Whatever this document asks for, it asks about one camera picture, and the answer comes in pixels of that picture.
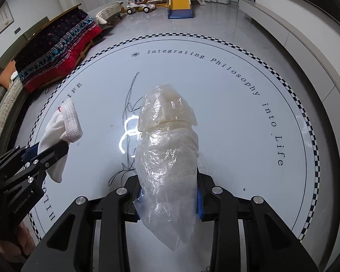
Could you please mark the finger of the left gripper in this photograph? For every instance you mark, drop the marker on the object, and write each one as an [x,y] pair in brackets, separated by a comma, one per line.
[40,162]

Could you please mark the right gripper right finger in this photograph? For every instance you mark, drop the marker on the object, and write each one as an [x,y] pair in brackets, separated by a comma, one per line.
[249,225]

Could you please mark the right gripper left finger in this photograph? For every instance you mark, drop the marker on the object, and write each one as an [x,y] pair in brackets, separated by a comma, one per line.
[90,235]

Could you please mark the white cloth red trim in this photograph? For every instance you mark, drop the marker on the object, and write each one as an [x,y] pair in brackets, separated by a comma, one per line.
[64,125]

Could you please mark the clear bag white stuffing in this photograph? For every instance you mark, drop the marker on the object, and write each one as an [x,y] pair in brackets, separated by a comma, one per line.
[166,165]

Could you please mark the person's left hand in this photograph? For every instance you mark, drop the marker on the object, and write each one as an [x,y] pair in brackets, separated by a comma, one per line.
[12,252]

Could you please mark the orange cushion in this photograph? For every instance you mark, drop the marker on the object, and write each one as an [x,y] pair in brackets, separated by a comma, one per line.
[5,76]

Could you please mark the table with patterned quilt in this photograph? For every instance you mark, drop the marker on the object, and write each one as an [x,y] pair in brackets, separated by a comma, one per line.
[52,53]

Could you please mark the white woven basket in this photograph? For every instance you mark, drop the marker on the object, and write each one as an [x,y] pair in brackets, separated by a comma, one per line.
[106,15]

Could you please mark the white low tv cabinet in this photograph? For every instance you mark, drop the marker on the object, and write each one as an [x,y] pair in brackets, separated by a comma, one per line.
[320,71]

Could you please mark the white toy ride-on car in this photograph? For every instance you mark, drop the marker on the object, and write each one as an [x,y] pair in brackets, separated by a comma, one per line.
[142,6]

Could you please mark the framed wall picture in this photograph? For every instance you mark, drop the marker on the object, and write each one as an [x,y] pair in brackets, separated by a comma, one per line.
[6,18]

